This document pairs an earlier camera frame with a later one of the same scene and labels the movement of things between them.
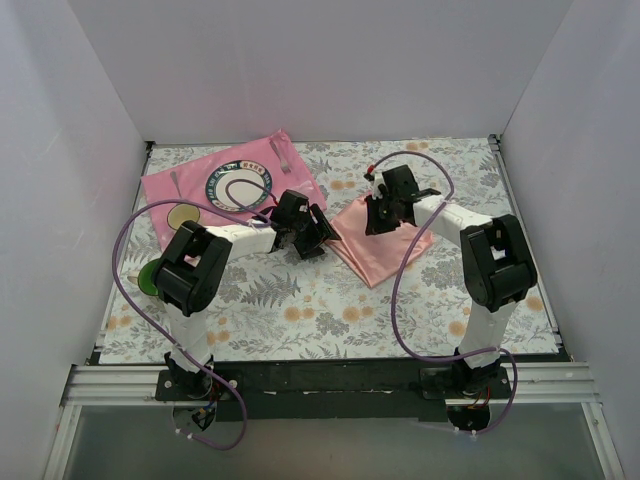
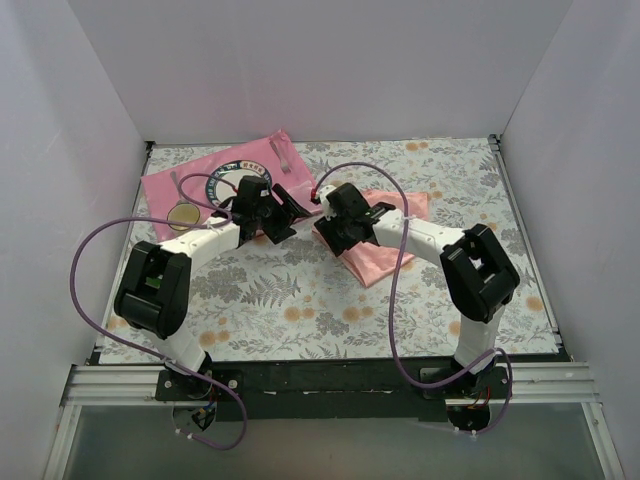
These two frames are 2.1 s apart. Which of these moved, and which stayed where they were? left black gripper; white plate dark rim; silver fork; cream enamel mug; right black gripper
Moved: right black gripper; left black gripper
Stayed: white plate dark rim; cream enamel mug; silver fork
